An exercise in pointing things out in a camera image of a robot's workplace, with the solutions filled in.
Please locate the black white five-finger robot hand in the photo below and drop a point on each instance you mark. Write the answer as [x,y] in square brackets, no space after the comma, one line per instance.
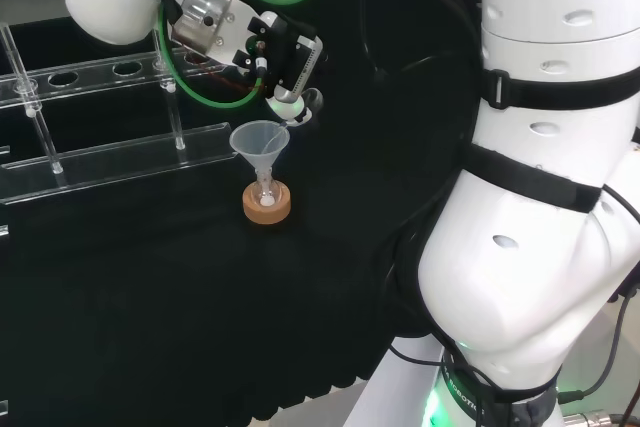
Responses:
[285,57]

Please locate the translucent plastic funnel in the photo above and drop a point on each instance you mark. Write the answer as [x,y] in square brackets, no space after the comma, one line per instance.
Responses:
[250,144]

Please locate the small glass round-bottom flask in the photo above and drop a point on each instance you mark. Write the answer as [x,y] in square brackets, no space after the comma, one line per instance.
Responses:
[266,197]

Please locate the clear acrylic funnel stand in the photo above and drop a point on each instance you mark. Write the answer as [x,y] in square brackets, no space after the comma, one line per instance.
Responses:
[100,72]

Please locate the black bench cloth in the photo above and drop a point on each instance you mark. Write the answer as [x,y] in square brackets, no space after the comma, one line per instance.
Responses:
[150,297]

